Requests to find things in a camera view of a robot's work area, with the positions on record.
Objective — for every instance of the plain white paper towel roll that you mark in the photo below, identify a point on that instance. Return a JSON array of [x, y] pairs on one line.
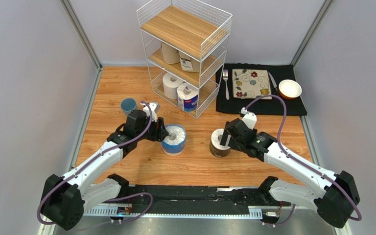
[[170, 85]]

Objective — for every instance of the white wire wooden shelf rack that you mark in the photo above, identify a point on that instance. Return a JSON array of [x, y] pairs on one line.
[[193, 27]]

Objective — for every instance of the orange white bowl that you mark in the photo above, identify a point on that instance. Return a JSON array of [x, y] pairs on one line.
[[289, 89]]

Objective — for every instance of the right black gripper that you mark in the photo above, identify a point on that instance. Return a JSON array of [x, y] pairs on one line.
[[230, 134]]

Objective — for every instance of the blue grey cup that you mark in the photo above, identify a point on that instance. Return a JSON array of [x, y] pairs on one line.
[[128, 105]]

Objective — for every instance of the square floral plate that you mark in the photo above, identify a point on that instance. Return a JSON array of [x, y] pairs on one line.
[[250, 84]]

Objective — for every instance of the silver fork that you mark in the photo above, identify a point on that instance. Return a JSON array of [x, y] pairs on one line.
[[225, 78]]

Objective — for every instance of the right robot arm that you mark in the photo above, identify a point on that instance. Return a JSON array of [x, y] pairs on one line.
[[334, 196]]

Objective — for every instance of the white roll blue label wrapper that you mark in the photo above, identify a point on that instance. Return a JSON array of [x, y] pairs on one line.
[[187, 97]]

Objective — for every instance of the dark handled knife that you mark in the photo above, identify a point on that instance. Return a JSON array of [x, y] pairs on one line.
[[274, 84]]

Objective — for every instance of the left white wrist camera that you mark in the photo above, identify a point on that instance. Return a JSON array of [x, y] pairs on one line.
[[151, 109]]

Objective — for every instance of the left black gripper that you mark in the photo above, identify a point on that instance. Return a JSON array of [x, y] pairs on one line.
[[163, 134]]

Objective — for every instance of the blue paper towel roll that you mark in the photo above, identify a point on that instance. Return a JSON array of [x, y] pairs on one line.
[[174, 143]]

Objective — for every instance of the brown paper roll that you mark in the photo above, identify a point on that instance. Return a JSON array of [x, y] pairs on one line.
[[170, 55], [188, 63]]

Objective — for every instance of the white roll dark brown wrapper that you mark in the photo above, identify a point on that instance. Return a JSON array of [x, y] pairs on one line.
[[216, 148]]

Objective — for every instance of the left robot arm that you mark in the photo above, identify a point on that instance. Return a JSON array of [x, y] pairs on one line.
[[66, 198]]

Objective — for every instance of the black cloth placemat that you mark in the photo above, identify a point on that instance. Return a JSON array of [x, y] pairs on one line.
[[261, 107]]

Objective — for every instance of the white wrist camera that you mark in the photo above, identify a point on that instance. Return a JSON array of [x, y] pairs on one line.
[[249, 118], [151, 109]]

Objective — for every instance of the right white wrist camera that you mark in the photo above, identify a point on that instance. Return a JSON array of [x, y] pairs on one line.
[[249, 118]]

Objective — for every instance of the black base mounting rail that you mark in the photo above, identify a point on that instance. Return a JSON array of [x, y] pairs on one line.
[[196, 200]]

